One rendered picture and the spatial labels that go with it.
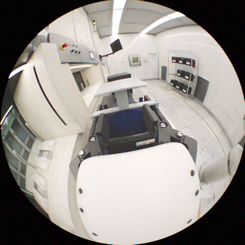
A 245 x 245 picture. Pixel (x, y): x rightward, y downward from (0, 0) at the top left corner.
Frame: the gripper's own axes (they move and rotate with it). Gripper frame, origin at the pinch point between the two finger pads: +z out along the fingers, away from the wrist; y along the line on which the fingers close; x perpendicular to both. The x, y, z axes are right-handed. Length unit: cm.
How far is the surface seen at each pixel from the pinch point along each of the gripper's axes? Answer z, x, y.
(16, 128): 9, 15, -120
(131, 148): 2.0, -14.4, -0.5
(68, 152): 5.0, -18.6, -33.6
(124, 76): 80, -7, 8
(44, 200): -30, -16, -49
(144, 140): 2.0, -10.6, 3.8
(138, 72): 433, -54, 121
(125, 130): 12.8, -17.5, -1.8
